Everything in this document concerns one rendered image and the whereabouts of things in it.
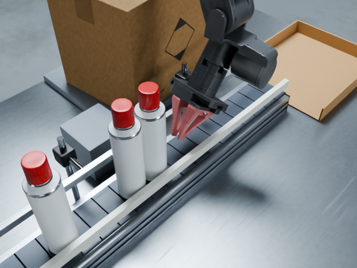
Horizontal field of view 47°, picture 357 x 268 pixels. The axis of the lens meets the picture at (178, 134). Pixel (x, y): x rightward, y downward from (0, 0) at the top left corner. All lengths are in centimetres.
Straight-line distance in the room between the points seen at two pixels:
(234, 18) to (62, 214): 40
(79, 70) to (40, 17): 223
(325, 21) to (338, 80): 206
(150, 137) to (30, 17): 262
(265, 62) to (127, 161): 27
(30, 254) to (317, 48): 92
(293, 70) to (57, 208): 75
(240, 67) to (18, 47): 233
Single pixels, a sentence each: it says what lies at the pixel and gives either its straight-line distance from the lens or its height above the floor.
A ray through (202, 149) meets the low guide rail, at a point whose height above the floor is 91.
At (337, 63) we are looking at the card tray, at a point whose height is 83.
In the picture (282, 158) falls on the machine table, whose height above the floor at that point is 83.
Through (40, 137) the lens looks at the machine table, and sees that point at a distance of 97.
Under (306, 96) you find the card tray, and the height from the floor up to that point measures 83.
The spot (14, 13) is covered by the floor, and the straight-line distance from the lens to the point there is 333.
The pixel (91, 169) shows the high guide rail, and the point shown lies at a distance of 70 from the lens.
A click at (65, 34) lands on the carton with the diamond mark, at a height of 100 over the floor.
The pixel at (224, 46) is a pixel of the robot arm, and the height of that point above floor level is 109.
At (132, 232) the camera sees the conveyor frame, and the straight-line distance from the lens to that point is 74.
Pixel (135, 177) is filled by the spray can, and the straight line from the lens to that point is 70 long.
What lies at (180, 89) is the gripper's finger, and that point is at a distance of 74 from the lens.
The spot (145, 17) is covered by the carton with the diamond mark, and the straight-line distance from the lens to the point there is 81.
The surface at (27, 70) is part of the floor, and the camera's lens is 268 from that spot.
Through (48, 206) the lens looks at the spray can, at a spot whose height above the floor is 101.
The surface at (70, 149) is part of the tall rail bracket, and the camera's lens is 72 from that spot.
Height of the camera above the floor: 148
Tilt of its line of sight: 45 degrees down
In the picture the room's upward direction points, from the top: straight up
